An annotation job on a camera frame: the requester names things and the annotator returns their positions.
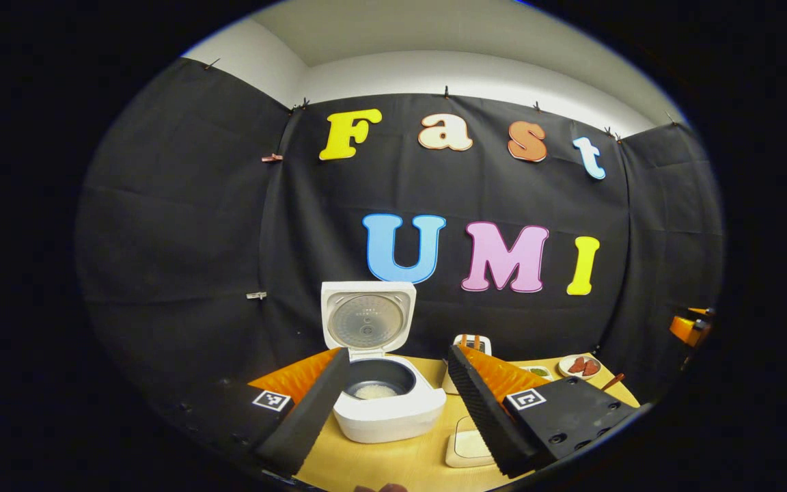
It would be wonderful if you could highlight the row of small black clips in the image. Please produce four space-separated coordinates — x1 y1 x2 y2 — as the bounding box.
204 58 678 143

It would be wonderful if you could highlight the white rice cooker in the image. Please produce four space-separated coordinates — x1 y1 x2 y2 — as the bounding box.
320 280 447 443

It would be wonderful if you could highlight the cream square tray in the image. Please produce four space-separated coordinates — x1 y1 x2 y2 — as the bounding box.
445 415 498 469

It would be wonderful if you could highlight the white toaster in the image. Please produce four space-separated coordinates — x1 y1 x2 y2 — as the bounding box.
441 333 493 396

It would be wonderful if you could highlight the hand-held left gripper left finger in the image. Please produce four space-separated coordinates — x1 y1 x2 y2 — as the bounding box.
161 346 352 479

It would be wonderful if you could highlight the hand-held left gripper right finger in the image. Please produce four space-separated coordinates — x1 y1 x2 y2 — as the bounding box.
447 344 644 479

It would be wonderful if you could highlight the round white plate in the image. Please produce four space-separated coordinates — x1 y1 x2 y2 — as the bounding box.
558 354 603 380

